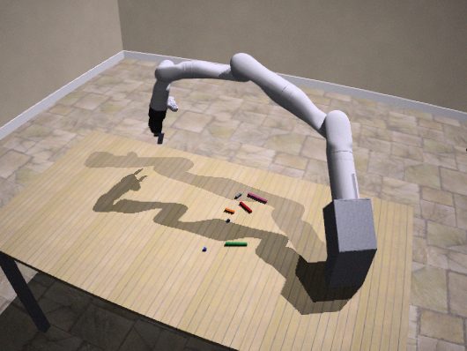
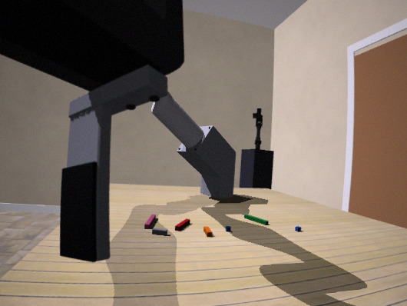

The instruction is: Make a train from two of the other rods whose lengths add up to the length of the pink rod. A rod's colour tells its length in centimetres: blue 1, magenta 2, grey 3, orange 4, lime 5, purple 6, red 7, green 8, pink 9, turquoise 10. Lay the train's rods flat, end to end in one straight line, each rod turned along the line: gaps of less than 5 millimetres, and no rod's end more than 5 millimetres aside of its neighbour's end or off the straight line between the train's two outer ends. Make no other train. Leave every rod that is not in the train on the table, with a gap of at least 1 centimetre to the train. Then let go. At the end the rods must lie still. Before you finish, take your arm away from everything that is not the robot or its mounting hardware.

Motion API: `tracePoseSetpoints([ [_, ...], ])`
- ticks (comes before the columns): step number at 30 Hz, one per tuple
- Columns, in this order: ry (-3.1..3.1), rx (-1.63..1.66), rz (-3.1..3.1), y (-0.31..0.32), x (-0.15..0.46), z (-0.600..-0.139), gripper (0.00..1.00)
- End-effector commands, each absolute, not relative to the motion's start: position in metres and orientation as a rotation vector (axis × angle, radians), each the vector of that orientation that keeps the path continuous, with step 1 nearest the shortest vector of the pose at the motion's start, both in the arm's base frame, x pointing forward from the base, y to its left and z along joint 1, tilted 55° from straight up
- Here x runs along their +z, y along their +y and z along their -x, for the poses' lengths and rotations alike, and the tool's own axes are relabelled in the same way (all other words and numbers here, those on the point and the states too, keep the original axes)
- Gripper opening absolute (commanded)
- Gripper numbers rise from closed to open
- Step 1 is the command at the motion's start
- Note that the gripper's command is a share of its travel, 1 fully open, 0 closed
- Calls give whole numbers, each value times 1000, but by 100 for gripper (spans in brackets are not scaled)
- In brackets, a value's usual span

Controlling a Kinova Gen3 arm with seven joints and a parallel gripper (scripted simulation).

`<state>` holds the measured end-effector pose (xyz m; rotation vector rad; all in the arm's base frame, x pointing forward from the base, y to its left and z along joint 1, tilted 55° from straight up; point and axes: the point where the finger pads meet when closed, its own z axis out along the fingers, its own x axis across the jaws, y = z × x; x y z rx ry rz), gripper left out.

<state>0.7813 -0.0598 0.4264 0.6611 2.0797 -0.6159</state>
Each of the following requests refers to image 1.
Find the red rod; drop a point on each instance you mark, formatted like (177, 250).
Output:
(244, 206)

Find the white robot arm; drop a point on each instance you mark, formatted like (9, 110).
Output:
(338, 129)

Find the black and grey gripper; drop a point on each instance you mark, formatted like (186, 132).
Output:
(157, 113)

